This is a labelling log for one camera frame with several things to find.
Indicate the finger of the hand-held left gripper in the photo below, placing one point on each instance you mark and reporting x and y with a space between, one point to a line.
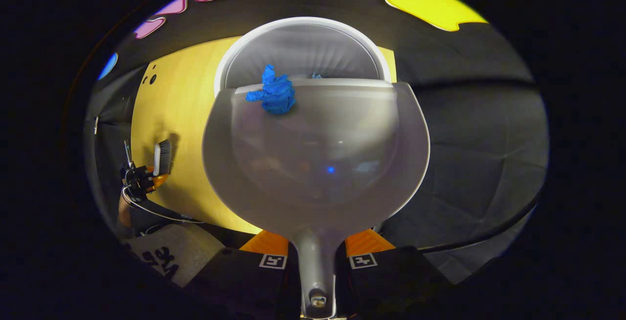
159 181

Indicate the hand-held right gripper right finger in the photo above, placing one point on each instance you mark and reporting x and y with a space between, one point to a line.
396 281

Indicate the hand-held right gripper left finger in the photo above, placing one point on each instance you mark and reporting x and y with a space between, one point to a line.
239 281

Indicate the small grey broom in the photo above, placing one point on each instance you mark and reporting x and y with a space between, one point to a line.
164 156

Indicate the grey dustpan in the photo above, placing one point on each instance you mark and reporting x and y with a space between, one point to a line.
313 163

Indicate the dark blue paper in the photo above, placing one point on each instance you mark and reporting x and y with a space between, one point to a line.
276 95

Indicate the white ribbed garbage bin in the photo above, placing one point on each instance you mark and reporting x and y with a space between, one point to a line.
303 48

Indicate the person's grey printed clothing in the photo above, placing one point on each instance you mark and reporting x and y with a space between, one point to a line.
186 246

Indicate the small silver clip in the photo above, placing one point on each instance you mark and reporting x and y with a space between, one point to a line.
96 124

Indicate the black backdrop cloth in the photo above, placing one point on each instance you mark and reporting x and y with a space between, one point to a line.
464 139

